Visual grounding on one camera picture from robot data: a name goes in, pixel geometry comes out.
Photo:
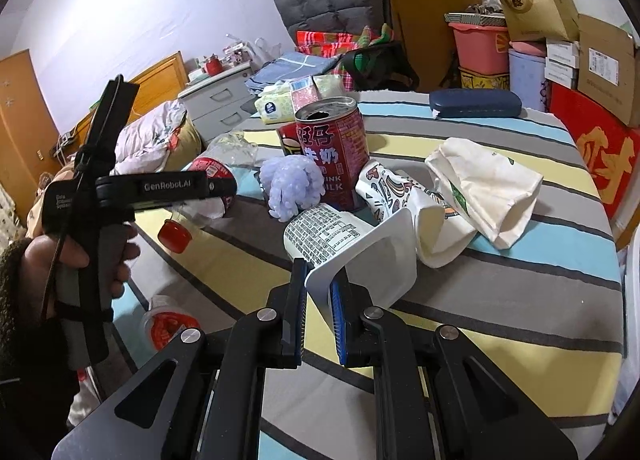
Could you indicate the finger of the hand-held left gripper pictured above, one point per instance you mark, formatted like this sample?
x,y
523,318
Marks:
x,y
222,187

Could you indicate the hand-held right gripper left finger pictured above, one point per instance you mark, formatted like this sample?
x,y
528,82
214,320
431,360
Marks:
x,y
300,302

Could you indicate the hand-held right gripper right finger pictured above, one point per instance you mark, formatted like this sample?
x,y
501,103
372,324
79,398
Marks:
x,y
336,322

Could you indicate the clear bottle red label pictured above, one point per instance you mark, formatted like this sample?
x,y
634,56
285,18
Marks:
x,y
225,150

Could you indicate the white plastic tub printed label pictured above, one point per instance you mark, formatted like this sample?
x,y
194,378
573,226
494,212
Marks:
x,y
350,245

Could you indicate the red milk can top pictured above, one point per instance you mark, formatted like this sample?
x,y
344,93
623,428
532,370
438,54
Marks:
x,y
335,160

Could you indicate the person's left hand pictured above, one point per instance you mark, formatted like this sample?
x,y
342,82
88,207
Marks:
x,y
40,255

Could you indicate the yellow pillow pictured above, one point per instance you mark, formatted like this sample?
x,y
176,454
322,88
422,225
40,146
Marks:
x,y
185,145

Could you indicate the red milk can cartoon face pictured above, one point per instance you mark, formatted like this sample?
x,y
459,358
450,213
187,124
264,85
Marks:
x,y
289,140

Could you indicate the grey drawer cabinet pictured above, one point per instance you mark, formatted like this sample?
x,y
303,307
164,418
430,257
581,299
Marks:
x,y
215,100

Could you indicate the floral quilt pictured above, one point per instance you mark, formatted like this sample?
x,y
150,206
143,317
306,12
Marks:
x,y
145,135

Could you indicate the green white tissue pack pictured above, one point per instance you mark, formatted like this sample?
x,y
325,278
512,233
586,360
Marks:
x,y
272,105

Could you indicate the clear plastic cup red contents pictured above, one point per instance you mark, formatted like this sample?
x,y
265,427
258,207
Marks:
x,y
167,322

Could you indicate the pink drink carton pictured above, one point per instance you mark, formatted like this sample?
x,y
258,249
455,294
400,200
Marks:
x,y
304,93

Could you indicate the wooden bed headboard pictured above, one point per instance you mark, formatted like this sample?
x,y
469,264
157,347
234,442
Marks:
x,y
150,75

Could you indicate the blue plaid folded cloth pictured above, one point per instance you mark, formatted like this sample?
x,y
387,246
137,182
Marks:
x,y
290,70

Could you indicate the cream paper cup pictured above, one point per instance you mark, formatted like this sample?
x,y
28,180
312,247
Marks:
x,y
440,230

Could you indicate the patterned crushed paper cup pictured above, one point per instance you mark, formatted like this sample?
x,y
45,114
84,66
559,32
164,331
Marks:
x,y
385,190

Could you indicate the white plastic bag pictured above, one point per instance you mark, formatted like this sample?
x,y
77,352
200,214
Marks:
x,y
267,48

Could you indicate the wooden door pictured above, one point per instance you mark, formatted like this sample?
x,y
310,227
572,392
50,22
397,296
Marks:
x,y
25,125

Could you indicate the red plaid cloth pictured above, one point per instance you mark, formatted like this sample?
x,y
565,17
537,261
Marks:
x,y
325,43

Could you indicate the white paper bag green print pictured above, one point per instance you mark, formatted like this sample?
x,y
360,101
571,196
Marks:
x,y
485,185

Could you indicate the black chair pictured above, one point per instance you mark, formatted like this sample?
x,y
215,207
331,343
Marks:
x,y
385,65

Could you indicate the grey quilted cushion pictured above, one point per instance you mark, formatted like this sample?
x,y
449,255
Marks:
x,y
325,0

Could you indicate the navy glasses case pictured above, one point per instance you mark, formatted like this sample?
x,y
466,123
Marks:
x,y
475,103

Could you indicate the yellow patterned tin box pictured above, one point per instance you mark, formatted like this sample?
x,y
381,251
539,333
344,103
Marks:
x,y
485,80

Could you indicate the pink plastic bin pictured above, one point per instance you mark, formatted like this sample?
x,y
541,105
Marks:
x,y
480,48

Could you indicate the patterned grey tray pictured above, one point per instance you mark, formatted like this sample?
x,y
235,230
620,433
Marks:
x,y
475,16

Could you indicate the red gift box gold character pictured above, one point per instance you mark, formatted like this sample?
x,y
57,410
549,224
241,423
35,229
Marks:
x,y
595,155

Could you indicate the lavender round container pink lid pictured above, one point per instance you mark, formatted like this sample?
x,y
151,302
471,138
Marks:
x,y
527,80

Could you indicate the white flat box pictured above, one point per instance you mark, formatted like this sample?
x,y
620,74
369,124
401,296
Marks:
x,y
562,64
562,48
561,77

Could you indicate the open cardboard box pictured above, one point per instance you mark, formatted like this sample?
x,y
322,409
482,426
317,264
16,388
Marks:
x,y
607,70

